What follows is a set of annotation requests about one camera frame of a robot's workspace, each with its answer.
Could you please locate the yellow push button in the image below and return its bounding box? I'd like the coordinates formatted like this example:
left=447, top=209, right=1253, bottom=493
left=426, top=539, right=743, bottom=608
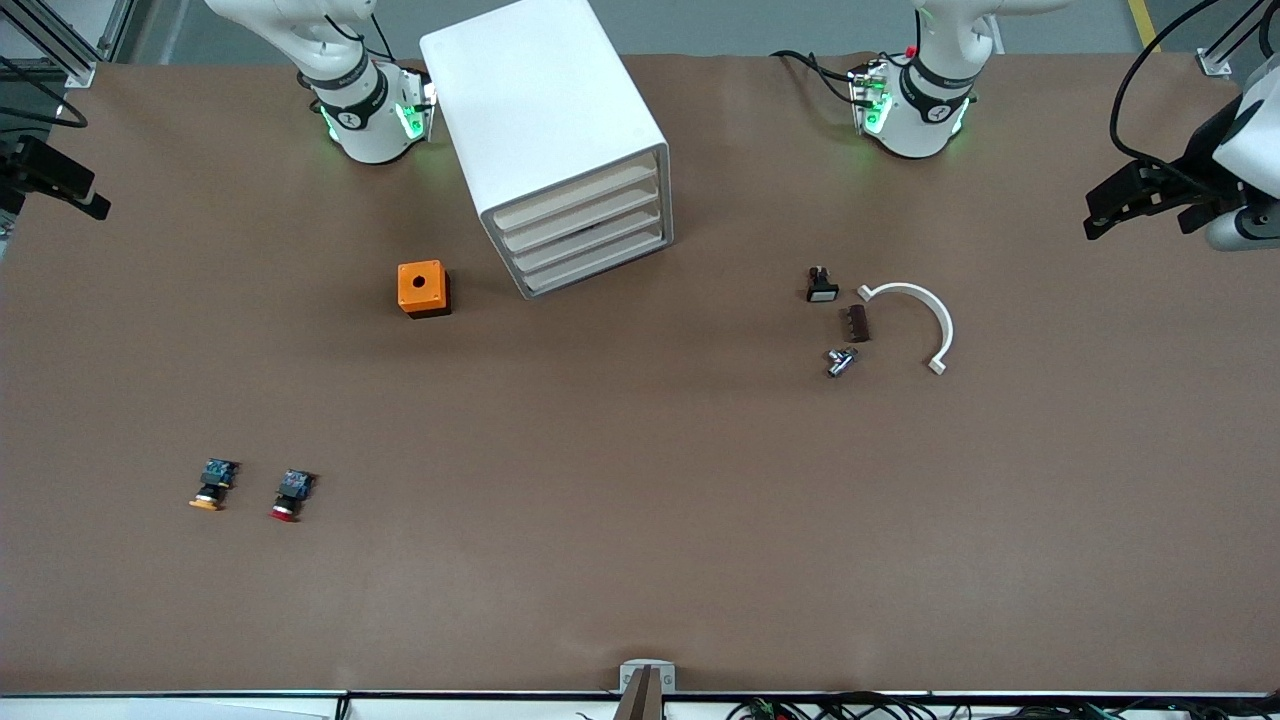
left=189, top=459, right=239, bottom=512

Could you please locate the red push button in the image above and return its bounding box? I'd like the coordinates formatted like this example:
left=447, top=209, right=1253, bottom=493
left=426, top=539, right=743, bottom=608
left=269, top=469, right=317, bottom=523

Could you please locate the brown table cover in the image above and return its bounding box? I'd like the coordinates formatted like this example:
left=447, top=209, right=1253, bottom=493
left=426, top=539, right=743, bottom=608
left=0, top=50, right=1280, bottom=697

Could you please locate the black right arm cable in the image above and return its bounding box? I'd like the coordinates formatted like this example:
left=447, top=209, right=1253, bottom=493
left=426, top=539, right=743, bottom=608
left=0, top=55, right=89, bottom=129

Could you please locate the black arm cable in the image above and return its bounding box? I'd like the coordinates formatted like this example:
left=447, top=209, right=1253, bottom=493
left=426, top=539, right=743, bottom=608
left=0, top=55, right=89, bottom=129
left=1109, top=0, right=1227, bottom=173

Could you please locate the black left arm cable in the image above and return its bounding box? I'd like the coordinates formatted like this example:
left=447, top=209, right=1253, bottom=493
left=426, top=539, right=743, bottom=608
left=1109, top=0, right=1227, bottom=173

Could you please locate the aluminium frame post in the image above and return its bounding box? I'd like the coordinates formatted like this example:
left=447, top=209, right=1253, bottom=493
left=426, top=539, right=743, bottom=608
left=97, top=0, right=138, bottom=63
left=1196, top=0, right=1280, bottom=79
left=0, top=0, right=98, bottom=89

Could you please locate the white curved bracket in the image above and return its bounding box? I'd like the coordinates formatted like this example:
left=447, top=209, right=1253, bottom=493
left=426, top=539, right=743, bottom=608
left=857, top=282, right=955, bottom=376

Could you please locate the black base cable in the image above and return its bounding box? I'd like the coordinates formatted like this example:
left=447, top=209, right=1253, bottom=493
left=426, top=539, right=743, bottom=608
left=770, top=48, right=863, bottom=106

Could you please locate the orange push button enclosure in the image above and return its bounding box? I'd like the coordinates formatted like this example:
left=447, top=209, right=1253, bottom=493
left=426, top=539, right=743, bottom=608
left=397, top=260, right=452, bottom=319

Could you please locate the black cable bundle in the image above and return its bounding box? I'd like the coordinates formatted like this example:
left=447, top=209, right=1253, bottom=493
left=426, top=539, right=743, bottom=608
left=725, top=690, right=1280, bottom=720

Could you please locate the grey metal bracket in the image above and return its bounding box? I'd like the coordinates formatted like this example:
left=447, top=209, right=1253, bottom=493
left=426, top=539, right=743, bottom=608
left=619, top=660, right=677, bottom=694

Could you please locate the brown tapered post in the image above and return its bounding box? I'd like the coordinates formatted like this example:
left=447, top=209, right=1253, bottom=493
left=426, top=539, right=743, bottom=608
left=612, top=667, right=665, bottom=720

